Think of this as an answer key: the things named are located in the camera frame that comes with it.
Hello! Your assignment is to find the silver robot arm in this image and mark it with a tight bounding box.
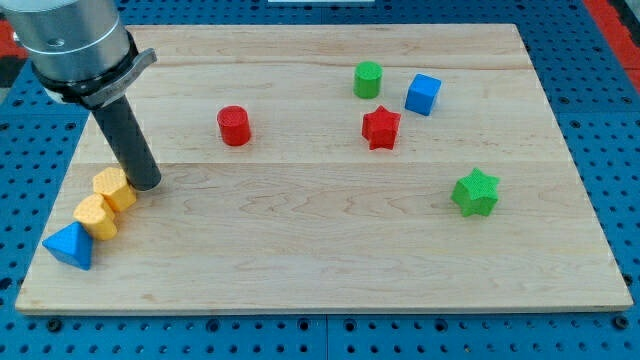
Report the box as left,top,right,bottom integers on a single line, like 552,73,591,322
1,0,157,110

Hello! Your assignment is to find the blue cube block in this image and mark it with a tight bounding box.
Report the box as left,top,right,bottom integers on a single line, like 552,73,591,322
404,74,442,116

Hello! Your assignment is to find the light wooden board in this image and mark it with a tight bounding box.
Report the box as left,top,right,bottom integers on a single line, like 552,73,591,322
16,24,633,316

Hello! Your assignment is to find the red star block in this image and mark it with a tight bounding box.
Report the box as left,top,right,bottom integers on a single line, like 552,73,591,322
361,105,401,150

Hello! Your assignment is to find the red cylinder block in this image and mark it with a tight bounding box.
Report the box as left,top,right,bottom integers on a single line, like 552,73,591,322
217,105,251,146

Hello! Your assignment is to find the green cylinder block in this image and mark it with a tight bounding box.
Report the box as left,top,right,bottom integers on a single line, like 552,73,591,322
353,61,383,99

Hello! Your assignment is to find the green star block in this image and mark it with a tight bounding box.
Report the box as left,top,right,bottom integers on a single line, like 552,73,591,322
451,168,500,217

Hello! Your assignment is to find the yellow hexagon block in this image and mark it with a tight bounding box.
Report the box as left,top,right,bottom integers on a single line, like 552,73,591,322
93,167,137,212

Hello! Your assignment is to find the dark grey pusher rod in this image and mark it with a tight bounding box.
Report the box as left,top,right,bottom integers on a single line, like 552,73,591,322
92,96,162,191

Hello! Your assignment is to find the yellow heart block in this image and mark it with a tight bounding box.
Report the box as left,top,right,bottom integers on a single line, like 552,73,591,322
73,193,118,241

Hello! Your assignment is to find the blue triangle block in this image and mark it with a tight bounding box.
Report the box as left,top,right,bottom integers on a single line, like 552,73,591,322
42,222,93,271

